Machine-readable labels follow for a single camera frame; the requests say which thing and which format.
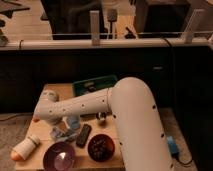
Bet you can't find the small orange red pepper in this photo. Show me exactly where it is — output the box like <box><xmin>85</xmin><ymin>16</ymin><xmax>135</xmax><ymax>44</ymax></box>
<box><xmin>32</xmin><ymin>118</ymin><xmax>40</xmax><ymax>123</ymax></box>

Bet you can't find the small silver black object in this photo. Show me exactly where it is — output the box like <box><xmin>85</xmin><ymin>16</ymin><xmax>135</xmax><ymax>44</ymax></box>
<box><xmin>96</xmin><ymin>112</ymin><xmax>107</xmax><ymax>125</ymax></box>

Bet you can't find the white paper in bin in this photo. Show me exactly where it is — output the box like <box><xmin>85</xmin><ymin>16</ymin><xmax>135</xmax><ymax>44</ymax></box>
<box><xmin>84</xmin><ymin>82</ymin><xmax>97</xmax><ymax>92</ymax></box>

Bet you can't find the purple bowl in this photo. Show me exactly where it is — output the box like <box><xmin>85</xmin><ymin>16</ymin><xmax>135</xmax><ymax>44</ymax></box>
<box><xmin>43</xmin><ymin>142</ymin><xmax>75</xmax><ymax>171</ymax></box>

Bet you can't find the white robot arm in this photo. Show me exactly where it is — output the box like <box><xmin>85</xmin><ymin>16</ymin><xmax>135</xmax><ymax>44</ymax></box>
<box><xmin>34</xmin><ymin>77</ymin><xmax>174</xmax><ymax>171</ymax></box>

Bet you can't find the blue white crumpled cloth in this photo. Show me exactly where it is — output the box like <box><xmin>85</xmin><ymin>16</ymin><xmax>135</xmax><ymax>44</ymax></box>
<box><xmin>50</xmin><ymin>127</ymin><xmax>78</xmax><ymax>142</ymax></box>

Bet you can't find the black remote control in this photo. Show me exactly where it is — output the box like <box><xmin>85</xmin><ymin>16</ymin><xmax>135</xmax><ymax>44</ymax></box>
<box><xmin>76</xmin><ymin>124</ymin><xmax>92</xmax><ymax>148</ymax></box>

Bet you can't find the dark bowl with beans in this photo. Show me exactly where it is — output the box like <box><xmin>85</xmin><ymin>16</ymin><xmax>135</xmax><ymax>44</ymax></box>
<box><xmin>87</xmin><ymin>134</ymin><xmax>115</xmax><ymax>162</ymax></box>

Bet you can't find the blue object on floor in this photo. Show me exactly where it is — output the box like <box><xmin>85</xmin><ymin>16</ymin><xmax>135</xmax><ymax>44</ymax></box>
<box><xmin>167</xmin><ymin>136</ymin><xmax>179</xmax><ymax>155</ymax></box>

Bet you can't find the black cable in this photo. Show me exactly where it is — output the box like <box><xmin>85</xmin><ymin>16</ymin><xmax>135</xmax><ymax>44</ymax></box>
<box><xmin>161</xmin><ymin>37</ymin><xmax>195</xmax><ymax>166</ymax></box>

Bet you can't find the white horizontal rail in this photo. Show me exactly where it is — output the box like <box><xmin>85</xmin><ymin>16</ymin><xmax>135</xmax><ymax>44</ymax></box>
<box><xmin>0</xmin><ymin>37</ymin><xmax>213</xmax><ymax>51</ymax></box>

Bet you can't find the green plastic bin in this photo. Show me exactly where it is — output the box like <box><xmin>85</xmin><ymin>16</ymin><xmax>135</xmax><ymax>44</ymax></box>
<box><xmin>73</xmin><ymin>75</ymin><xmax>118</xmax><ymax>96</ymax></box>

